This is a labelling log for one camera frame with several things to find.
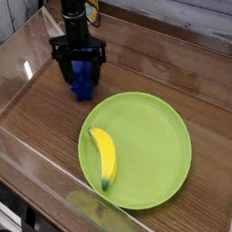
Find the yellow toy banana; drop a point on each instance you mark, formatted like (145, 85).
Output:
(108, 155)

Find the clear acrylic tray walls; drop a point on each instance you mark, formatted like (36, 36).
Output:
(40, 123)

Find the green plate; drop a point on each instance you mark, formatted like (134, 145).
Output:
(153, 149)

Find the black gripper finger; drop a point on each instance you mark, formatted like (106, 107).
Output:
(95, 71)
(66, 68)

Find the yellow labelled can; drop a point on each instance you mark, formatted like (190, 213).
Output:
(93, 12)

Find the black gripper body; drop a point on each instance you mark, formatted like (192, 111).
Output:
(92, 48)

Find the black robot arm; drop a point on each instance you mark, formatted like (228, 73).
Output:
(76, 22)

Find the blue star-shaped block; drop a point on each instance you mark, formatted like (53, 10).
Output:
(82, 84)

